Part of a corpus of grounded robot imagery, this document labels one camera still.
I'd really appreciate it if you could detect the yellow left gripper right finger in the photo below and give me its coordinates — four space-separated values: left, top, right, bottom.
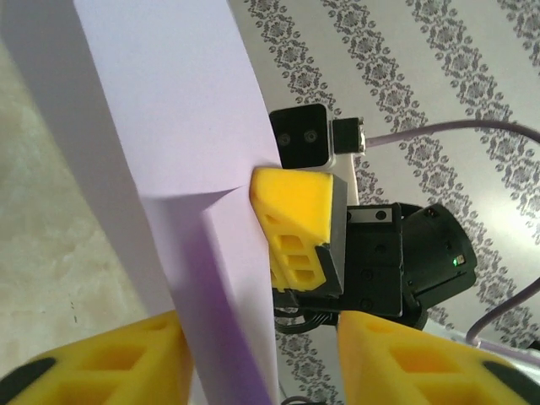
337 310 540 405

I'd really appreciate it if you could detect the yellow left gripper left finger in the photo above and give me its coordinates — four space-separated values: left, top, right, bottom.
0 310 194 405

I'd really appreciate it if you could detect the purple paper sheet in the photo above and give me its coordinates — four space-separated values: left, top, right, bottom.
71 0 284 405

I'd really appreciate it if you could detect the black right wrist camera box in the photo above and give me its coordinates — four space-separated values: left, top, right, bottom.
268 103 360 208

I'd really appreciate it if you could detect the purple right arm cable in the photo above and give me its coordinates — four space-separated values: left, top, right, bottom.
332 116 540 354

